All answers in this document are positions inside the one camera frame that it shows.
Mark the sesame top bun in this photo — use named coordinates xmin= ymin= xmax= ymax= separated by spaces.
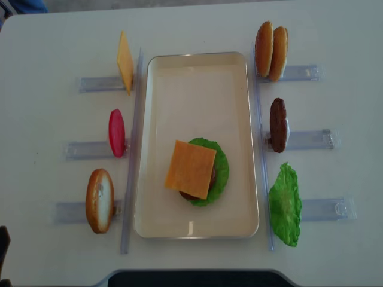
xmin=255 ymin=21 xmax=273 ymax=77

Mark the flat cheese slice on burger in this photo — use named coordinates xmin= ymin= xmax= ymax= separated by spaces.
xmin=165 ymin=140 xmax=216 ymax=199

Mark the lettuce leaf in burger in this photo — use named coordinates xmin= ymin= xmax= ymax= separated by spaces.
xmin=187 ymin=138 xmax=230 ymax=207

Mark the meat patty in burger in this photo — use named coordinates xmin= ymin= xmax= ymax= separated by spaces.
xmin=179 ymin=166 xmax=216 ymax=200

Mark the standing red tomato slice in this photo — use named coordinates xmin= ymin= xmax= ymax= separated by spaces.
xmin=108 ymin=109 xmax=126 ymax=158

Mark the standing meat patty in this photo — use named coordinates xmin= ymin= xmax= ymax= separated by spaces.
xmin=269 ymin=98 xmax=289 ymax=153

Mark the standing bread slice left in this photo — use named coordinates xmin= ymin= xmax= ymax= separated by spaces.
xmin=86 ymin=169 xmax=114 ymax=234

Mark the standing cheese slice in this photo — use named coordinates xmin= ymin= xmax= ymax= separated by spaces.
xmin=117 ymin=31 xmax=134 ymax=95

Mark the standing lettuce leaf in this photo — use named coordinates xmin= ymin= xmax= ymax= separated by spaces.
xmin=269 ymin=163 xmax=302 ymax=247

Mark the clear holder for tomato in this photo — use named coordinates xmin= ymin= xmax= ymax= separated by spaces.
xmin=63 ymin=141 xmax=116 ymax=161

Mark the clear holder for cheese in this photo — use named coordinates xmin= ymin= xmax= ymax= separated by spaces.
xmin=77 ymin=76 xmax=125 ymax=93

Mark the clear holder for bread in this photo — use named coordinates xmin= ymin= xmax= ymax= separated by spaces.
xmin=52 ymin=200 xmax=123 ymax=224

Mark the clear holder for lettuce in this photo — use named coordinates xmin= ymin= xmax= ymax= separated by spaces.
xmin=302 ymin=197 xmax=357 ymax=222

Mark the cream rectangular serving tray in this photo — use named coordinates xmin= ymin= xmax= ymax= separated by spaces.
xmin=134 ymin=52 xmax=259 ymax=239

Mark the clear holder for patty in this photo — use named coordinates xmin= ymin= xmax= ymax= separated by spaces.
xmin=285 ymin=129 xmax=341 ymax=151

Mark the standing bun half right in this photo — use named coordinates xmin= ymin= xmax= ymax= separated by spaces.
xmin=269 ymin=26 xmax=288 ymax=82

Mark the black base at table edge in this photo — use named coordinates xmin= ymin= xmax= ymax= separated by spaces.
xmin=108 ymin=271 xmax=292 ymax=287

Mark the clear holder for buns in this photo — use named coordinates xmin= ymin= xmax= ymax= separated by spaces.
xmin=256 ymin=63 xmax=326 ymax=83

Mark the dark object at left edge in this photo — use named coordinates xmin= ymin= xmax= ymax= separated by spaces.
xmin=0 ymin=226 xmax=13 ymax=287

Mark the long clear rail right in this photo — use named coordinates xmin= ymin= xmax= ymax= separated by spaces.
xmin=252 ymin=42 xmax=274 ymax=251

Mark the long clear rail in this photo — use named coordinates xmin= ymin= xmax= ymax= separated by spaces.
xmin=120 ymin=48 xmax=144 ymax=255
xmin=252 ymin=42 xmax=274 ymax=251

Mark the long clear rail left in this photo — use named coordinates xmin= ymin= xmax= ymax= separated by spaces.
xmin=120 ymin=48 xmax=144 ymax=255

